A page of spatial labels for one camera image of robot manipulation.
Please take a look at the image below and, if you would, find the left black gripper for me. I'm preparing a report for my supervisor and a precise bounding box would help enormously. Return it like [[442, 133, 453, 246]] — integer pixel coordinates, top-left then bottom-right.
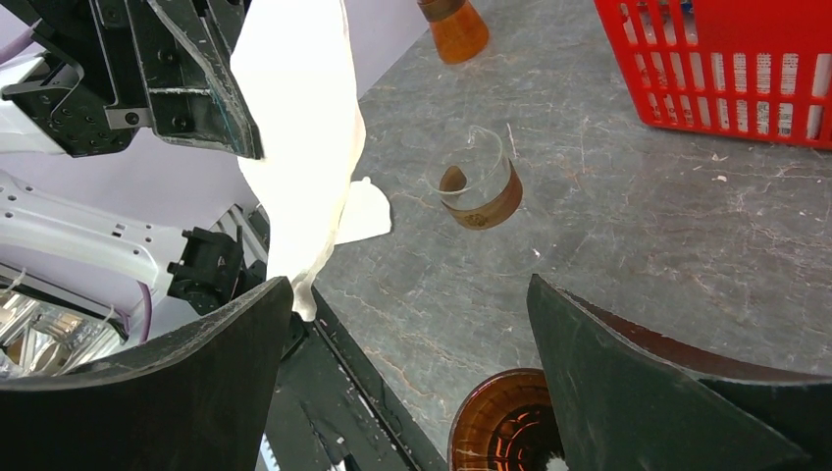
[[1, 0, 264, 160]]

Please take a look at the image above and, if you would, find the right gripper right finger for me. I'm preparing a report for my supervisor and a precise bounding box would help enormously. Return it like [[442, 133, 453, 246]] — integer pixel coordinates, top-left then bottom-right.
[[526, 275, 831, 470]]

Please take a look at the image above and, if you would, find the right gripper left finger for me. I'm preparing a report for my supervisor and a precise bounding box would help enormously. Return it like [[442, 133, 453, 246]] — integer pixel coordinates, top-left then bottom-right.
[[1, 278, 292, 470]]

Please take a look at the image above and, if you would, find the white paper coffee filter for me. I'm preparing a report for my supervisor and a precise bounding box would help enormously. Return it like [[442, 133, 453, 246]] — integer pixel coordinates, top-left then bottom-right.
[[232, 1, 366, 322]]

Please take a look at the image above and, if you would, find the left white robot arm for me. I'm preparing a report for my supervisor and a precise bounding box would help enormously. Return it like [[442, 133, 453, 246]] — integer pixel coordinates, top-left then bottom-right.
[[1, 1, 265, 315]]

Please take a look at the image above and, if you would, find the brown transparent dripper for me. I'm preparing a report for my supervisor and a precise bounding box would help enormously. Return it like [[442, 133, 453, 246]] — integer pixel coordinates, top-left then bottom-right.
[[447, 368, 568, 471]]

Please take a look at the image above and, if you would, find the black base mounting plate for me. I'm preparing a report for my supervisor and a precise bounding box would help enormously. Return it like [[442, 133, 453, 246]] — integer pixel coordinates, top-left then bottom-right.
[[255, 293, 448, 470]]

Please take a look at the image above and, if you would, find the small glass beaker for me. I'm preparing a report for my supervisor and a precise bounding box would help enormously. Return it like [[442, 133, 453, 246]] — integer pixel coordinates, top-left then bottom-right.
[[425, 125, 524, 231]]

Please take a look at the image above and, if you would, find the orange glass flask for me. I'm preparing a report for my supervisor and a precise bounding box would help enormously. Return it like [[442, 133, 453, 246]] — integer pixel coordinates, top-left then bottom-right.
[[417, 0, 490, 65]]

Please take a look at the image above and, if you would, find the red plastic basket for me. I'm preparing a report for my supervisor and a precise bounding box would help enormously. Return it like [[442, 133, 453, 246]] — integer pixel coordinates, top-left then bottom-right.
[[596, 1, 831, 150]]

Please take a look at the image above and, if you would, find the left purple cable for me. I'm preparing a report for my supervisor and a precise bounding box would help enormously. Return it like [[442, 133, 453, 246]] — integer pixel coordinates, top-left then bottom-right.
[[117, 281, 155, 343]]

